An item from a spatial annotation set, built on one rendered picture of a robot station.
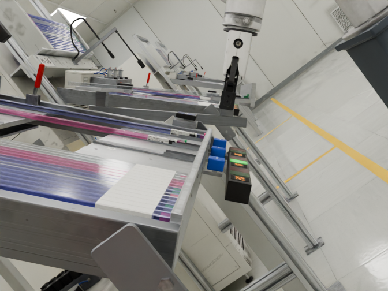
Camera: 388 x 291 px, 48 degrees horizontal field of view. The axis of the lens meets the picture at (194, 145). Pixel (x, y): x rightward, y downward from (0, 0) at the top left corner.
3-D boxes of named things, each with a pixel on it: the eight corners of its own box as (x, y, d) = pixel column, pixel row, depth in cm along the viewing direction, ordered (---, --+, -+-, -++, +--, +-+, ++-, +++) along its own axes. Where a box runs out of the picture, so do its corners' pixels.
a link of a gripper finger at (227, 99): (238, 81, 94) (232, 111, 95) (238, 81, 97) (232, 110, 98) (224, 78, 94) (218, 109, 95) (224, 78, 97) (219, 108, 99)
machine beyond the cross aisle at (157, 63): (261, 122, 612) (179, 12, 597) (265, 130, 531) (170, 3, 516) (185, 178, 635) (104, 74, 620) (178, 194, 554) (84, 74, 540)
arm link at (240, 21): (263, 17, 90) (260, 32, 91) (261, 22, 99) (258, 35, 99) (223, 10, 91) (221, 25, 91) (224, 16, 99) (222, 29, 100)
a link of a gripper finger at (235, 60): (235, 73, 90) (232, 90, 94) (240, 46, 94) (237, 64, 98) (230, 73, 90) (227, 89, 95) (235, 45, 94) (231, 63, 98)
